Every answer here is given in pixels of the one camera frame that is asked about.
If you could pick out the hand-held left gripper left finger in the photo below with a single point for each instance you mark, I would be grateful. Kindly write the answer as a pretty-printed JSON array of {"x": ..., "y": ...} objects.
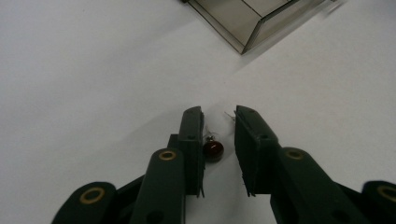
[{"x": 193, "y": 155}]

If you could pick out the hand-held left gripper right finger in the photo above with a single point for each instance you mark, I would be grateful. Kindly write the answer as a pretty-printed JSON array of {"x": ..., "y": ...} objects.
[{"x": 257, "y": 155}]

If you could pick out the red bead earring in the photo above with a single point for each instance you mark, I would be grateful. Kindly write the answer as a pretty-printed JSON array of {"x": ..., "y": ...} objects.
[{"x": 213, "y": 150}]

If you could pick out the smoky transparent storage box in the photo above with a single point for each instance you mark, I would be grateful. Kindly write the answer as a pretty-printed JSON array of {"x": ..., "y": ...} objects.
[{"x": 249, "y": 21}]

